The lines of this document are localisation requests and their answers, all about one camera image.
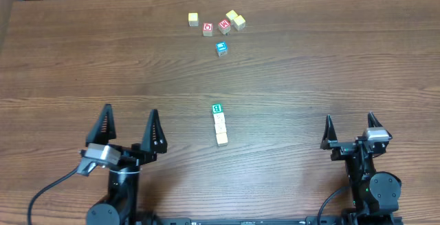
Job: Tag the white blue picture block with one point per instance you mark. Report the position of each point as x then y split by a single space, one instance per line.
220 128

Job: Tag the plain white wooden block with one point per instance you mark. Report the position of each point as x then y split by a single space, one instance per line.
219 118

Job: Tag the red block letter E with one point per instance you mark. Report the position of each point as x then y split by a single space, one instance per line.
224 26

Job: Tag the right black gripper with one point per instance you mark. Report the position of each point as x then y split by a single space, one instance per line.
341 148

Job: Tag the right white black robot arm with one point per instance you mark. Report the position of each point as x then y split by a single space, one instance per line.
375 193

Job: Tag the red block with circle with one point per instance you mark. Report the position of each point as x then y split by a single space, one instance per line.
207 29

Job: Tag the yellow block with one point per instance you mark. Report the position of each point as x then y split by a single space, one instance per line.
239 22
230 16
222 139
193 19

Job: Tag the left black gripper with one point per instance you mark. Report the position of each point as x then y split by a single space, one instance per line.
139 153

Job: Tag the green letter block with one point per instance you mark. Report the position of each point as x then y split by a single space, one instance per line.
217 108

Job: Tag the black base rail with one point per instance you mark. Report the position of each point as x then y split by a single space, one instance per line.
310 220

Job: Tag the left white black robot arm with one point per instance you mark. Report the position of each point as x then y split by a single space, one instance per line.
119 205

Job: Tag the yellow block behind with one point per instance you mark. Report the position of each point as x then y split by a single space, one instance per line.
230 16

